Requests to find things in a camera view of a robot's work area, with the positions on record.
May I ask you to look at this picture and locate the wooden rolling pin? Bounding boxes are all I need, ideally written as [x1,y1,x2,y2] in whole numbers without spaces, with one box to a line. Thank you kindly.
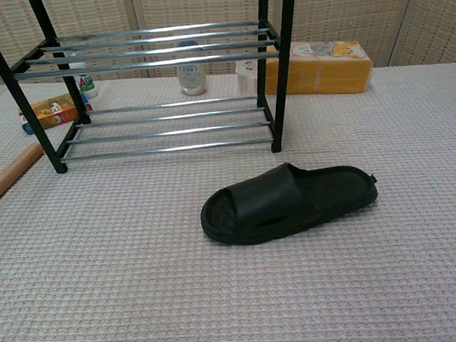
[0,143,45,209]

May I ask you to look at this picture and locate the white bottle with green label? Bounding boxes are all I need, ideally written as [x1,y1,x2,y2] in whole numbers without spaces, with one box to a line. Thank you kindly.
[67,51,99,101]

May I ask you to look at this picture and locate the clear bottle with blue cap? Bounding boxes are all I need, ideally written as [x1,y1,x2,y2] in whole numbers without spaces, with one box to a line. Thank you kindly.
[175,39,207,98]

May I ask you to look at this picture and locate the pale waffle-weave tablecloth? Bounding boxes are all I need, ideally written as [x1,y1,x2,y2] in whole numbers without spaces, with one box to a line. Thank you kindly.
[0,63,456,342]

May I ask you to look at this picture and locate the black metal shoe rack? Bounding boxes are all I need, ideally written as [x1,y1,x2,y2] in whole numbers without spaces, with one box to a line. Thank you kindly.
[0,0,303,177]

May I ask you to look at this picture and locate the yellow cat tissue box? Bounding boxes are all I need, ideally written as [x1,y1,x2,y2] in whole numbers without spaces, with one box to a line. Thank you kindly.
[262,39,374,98]

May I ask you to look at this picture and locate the orange printed carton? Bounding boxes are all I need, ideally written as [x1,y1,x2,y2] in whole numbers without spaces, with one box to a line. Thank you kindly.
[18,92,95,135]

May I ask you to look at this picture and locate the woven folding screen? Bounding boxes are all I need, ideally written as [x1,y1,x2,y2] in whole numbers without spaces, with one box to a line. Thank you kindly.
[0,0,456,88]

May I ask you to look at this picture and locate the small white paper card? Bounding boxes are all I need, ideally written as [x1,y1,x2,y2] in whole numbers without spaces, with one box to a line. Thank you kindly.
[234,58,262,92]

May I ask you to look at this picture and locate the black rubber slipper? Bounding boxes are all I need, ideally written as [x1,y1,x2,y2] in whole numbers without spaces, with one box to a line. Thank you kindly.
[198,158,381,248]

